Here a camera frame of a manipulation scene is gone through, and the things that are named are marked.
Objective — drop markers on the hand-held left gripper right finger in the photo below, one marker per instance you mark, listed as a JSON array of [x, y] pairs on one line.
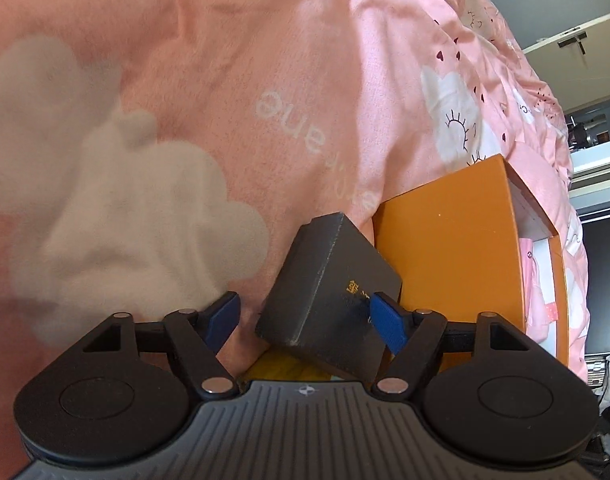
[[387, 322]]

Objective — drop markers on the pink printed blanket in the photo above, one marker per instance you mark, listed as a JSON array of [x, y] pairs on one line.
[[185, 110]]

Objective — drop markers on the pink cloth pouch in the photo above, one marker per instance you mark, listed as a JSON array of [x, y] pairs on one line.
[[535, 285]]

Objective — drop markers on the white door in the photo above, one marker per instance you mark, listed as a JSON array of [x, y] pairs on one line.
[[585, 80]]

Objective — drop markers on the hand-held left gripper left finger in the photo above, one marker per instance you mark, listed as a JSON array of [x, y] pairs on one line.
[[222, 317]]

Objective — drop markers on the black gift box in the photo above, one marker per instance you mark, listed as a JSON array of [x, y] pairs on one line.
[[325, 280]]

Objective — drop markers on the orange cardboard box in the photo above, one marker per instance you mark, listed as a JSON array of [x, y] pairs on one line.
[[450, 240]]

